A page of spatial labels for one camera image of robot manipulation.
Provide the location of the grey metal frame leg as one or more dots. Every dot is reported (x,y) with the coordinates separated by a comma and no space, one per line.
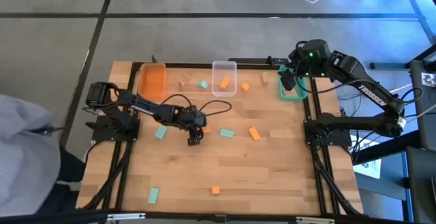
(417,11)

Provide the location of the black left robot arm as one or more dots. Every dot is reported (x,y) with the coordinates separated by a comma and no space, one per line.
(150,108)

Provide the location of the black case with tag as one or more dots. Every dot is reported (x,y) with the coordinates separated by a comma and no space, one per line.
(422,115)

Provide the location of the white code tag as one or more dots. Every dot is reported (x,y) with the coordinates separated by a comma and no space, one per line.
(428,79)

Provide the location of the teal rectangular block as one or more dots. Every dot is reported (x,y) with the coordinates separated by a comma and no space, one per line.
(160,132)
(203,84)
(153,195)
(227,133)

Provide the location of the clear plastic bin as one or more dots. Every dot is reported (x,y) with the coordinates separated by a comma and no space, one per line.
(224,71)

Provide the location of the black metal beam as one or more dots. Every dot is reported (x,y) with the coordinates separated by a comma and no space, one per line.
(385,149)

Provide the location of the plain black case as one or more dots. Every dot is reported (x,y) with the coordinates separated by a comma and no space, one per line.
(420,183)

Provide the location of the white paper sheet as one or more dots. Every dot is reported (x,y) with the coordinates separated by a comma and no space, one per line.
(371,169)

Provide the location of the orange translucent plastic bin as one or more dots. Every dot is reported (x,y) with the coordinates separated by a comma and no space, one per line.
(152,81)

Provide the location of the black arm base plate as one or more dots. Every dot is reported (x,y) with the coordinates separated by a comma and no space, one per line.
(340,138)
(102,133)

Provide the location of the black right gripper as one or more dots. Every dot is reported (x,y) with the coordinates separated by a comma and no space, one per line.
(288,80)

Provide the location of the orange cube block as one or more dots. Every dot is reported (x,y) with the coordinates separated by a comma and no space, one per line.
(245,86)
(215,190)

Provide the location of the black aluminium table frame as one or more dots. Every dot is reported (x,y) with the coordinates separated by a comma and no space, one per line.
(190,65)

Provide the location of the black stand foot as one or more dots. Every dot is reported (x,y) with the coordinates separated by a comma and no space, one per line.
(388,66)

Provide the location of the person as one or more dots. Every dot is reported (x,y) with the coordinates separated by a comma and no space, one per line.
(24,149)

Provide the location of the green translucent plastic bin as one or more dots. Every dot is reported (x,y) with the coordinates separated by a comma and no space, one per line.
(289,98)

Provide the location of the black rig crossbar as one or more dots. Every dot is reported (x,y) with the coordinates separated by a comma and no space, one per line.
(177,216)

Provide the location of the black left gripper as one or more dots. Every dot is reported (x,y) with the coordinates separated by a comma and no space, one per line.
(190,118)

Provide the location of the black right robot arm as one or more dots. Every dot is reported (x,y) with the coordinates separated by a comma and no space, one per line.
(357,72)

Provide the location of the silver metal bracket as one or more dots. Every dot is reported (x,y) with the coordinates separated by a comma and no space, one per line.
(126,216)
(315,220)

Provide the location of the plain wood block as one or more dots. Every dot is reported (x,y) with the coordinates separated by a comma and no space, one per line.
(184,79)
(265,77)

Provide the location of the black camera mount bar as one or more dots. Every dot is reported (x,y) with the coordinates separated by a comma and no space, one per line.
(252,61)

